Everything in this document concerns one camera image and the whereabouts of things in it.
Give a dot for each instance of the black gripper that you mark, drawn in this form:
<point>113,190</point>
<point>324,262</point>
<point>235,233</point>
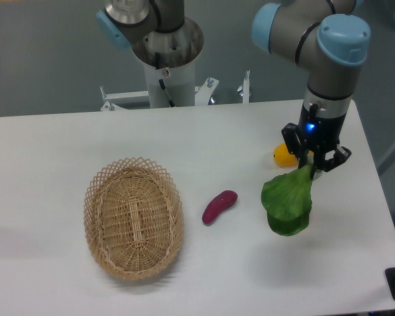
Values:
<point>319,135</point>

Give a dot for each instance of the green leafy vegetable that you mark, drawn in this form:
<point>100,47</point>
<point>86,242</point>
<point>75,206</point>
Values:
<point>287,201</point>

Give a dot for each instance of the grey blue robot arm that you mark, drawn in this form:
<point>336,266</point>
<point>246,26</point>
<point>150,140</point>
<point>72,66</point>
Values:
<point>323,37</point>

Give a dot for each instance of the yellow lemon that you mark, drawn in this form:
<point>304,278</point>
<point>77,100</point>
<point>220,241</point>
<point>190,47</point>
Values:
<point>284,158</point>

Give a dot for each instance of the woven wicker basket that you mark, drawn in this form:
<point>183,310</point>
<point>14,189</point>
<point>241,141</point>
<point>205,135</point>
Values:
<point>133,219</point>

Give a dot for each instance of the white metal frame bracket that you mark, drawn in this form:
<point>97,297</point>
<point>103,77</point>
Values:
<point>203,95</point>

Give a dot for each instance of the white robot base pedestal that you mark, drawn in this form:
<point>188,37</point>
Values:
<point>169,61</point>

